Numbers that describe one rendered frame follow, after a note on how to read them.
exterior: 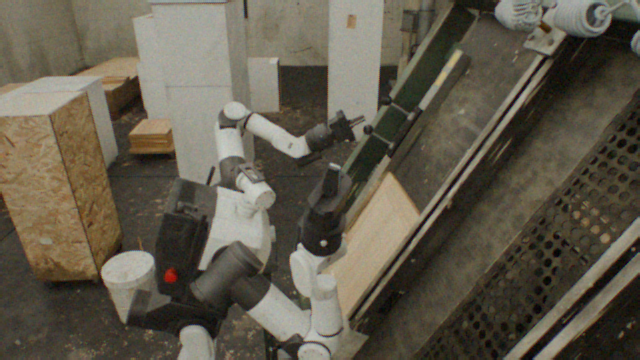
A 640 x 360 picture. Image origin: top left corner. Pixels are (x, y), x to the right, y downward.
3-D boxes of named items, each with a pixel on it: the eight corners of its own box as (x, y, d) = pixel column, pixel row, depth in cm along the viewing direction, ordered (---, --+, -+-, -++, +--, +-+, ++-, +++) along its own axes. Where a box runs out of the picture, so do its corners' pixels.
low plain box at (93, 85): (68, 158, 475) (44, 76, 432) (122, 158, 475) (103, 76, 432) (13, 201, 387) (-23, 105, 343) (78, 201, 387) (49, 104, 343)
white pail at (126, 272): (127, 292, 279) (111, 235, 257) (171, 293, 279) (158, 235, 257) (107, 328, 251) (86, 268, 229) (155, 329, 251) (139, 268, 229)
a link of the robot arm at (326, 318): (335, 306, 91) (343, 366, 100) (342, 276, 100) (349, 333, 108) (289, 304, 94) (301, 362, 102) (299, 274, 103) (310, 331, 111)
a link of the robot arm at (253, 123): (278, 137, 159) (234, 114, 161) (281, 120, 151) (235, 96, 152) (263, 156, 153) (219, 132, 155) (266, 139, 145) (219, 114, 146)
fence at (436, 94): (322, 265, 169) (314, 261, 167) (465, 54, 137) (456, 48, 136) (324, 273, 164) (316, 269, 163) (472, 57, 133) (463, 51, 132)
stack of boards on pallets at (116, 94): (120, 79, 806) (115, 56, 785) (172, 79, 806) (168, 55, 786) (48, 122, 588) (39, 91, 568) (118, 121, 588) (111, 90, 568)
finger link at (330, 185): (343, 168, 74) (337, 193, 78) (326, 162, 75) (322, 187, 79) (339, 173, 73) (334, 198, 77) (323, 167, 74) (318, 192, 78)
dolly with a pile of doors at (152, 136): (148, 141, 521) (144, 118, 507) (189, 141, 521) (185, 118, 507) (129, 162, 466) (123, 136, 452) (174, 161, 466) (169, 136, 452)
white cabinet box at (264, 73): (245, 103, 664) (241, 57, 631) (281, 103, 664) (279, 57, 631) (240, 112, 624) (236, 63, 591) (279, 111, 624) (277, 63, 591)
